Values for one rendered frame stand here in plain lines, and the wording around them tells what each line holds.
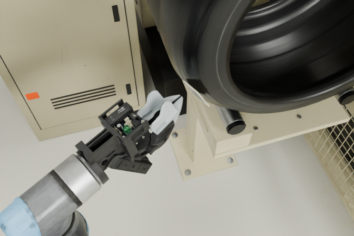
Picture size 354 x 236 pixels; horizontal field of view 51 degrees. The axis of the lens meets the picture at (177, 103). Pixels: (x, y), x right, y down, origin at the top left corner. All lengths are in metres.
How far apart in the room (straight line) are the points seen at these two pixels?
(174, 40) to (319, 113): 0.54
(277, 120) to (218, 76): 0.38
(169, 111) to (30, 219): 0.28
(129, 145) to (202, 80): 0.16
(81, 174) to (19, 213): 0.10
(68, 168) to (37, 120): 1.20
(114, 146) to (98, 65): 0.98
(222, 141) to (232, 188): 0.91
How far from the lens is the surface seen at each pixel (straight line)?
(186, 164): 1.78
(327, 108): 1.05
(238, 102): 0.73
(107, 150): 0.62
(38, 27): 1.41
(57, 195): 0.61
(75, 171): 0.61
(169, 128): 0.68
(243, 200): 1.74
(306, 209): 1.79
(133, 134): 0.62
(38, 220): 0.62
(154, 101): 0.68
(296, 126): 0.99
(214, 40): 0.57
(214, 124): 0.88
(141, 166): 0.71
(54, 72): 1.58
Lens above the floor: 1.60
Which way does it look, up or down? 54 degrees down
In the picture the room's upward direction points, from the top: straight up
